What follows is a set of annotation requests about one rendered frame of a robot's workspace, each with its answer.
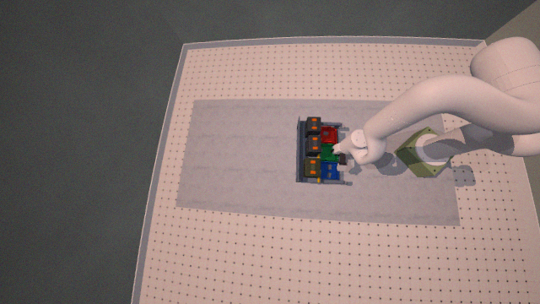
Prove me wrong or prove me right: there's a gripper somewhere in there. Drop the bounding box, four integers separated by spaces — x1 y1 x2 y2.
330 143 343 156

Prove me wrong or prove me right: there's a green bin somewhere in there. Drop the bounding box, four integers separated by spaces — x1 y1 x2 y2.
321 144 338 162

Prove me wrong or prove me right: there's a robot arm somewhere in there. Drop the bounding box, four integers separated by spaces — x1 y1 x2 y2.
337 37 540 171

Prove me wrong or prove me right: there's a dark grey metal bin rack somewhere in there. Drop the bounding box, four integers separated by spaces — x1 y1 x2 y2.
296 117 346 185

